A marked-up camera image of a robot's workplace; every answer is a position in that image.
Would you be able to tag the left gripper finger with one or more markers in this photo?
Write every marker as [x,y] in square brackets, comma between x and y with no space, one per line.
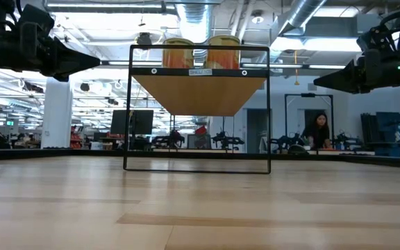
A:
[71,62]

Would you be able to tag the green exit sign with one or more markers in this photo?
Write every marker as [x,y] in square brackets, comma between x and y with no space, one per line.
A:
[9,123]

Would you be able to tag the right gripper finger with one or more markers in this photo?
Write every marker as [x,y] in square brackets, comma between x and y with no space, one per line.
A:
[349,80]

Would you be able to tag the red storage rack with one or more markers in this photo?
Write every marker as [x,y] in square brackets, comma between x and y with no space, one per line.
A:
[76,139]

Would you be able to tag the black monitor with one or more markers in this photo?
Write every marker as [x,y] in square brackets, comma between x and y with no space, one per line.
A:
[141,121]

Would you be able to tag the corn can orange label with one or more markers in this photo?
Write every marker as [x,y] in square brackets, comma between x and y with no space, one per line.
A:
[177,55]
[222,55]

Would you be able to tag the rectangular ceiling light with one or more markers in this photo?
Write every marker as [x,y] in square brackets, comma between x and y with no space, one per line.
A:
[325,44]

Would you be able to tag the dark blue partition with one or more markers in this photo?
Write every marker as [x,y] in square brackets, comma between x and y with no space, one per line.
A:
[387,128]

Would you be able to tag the white building column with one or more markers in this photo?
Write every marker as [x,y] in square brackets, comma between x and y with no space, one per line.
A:
[57,114]

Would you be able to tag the black frame wooden shelf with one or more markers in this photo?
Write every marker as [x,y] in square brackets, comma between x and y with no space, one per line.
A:
[200,93]

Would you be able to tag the black chair back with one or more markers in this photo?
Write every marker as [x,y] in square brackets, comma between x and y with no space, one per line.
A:
[297,150]

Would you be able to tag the black ceiling device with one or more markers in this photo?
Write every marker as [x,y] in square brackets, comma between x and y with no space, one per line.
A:
[144,39]

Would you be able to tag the grey door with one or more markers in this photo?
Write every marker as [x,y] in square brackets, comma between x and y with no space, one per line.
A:
[257,132]

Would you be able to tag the ribbed silver ceiling duct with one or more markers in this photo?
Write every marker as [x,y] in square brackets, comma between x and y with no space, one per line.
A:
[194,24]

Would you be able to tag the table with red mat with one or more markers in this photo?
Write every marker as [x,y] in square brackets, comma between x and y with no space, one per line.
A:
[328,149]

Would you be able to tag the grey box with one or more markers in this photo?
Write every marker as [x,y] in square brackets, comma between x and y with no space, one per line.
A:
[199,142]

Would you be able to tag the long ceiling light fixture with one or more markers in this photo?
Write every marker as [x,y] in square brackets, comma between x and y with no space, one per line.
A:
[102,6]

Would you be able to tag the yellow hanging pendant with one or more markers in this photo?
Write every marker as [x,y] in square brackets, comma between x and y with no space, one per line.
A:
[296,82]

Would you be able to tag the black stand frame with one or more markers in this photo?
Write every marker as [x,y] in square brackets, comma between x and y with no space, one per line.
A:
[307,94]

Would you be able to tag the red object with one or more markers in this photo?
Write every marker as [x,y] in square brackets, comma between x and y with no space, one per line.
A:
[201,131]

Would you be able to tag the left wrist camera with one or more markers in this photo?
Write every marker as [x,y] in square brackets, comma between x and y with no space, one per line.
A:
[37,17]

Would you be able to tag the background black robot arm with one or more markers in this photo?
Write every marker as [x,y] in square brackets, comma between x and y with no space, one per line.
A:
[172,139]
[226,140]
[287,142]
[347,142]

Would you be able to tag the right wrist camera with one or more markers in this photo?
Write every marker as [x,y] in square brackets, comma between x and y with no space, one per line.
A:
[377,38]

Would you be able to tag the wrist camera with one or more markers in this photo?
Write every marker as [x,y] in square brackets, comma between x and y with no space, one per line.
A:
[37,17]
[377,38]

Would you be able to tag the white shelf label sticker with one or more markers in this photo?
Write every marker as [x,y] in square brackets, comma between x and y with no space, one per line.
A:
[200,72]

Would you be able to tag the round ceiling sensor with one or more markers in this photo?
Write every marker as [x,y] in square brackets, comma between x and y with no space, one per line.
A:
[257,19]

